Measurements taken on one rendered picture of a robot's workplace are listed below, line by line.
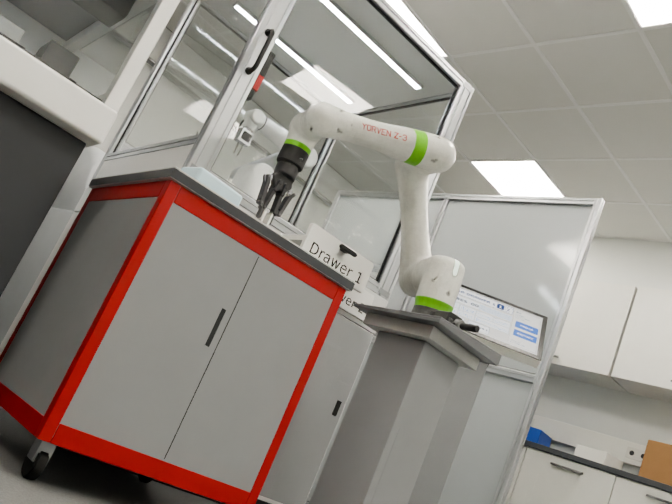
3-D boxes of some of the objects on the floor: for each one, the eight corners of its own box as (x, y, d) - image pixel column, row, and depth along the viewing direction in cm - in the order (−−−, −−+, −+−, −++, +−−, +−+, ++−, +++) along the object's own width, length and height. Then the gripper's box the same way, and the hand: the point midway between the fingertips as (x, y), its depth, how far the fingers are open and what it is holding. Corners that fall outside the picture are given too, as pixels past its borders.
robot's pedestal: (398, 600, 209) (484, 361, 228) (335, 583, 190) (434, 324, 209) (330, 559, 231) (413, 344, 250) (266, 541, 212) (362, 310, 231)
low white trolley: (242, 549, 181) (355, 282, 200) (11, 480, 146) (175, 165, 166) (151, 482, 227) (250, 270, 246) (-41, 418, 193) (92, 177, 212)
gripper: (296, 178, 236) (267, 241, 230) (265, 153, 227) (234, 218, 221) (311, 178, 231) (281, 242, 225) (279, 153, 222) (247, 219, 215)
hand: (262, 221), depth 224 cm, fingers closed
